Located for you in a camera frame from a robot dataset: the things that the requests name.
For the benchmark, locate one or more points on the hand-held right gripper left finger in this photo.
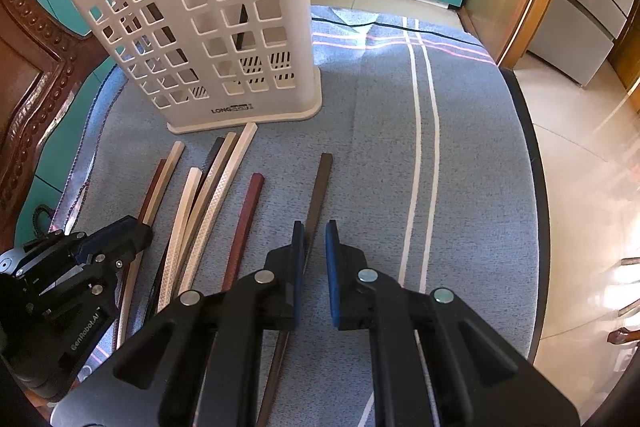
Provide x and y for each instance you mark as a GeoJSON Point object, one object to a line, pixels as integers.
{"type": "Point", "coordinates": [298, 262]}

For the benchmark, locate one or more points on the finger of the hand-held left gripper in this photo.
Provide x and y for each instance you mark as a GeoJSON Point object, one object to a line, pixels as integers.
{"type": "Point", "coordinates": [125, 234]}

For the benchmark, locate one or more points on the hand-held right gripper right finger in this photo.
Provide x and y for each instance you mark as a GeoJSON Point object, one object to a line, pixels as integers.
{"type": "Point", "coordinates": [332, 277]}

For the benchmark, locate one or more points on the red-brown chopstick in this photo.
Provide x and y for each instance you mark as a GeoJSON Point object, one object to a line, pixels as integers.
{"type": "Point", "coordinates": [245, 227]}
{"type": "Point", "coordinates": [152, 189]}

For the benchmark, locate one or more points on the dark brown chopstick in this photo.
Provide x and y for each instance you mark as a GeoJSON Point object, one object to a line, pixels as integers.
{"type": "Point", "coordinates": [320, 187]}

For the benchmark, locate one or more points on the tan patterned chopstick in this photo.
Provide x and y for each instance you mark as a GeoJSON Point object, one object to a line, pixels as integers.
{"type": "Point", "coordinates": [220, 164]}

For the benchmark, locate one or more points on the blue striped tablecloth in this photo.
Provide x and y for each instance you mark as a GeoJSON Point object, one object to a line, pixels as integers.
{"type": "Point", "coordinates": [450, 207]}

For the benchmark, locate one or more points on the carved wooden chair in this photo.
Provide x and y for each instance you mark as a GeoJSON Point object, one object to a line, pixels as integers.
{"type": "Point", "coordinates": [30, 107]}

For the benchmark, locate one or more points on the round black-rimmed table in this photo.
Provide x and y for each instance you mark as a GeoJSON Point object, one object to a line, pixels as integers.
{"type": "Point", "coordinates": [525, 207]}

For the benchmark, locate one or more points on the silver refrigerator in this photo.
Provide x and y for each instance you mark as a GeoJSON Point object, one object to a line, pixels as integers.
{"type": "Point", "coordinates": [575, 27]}

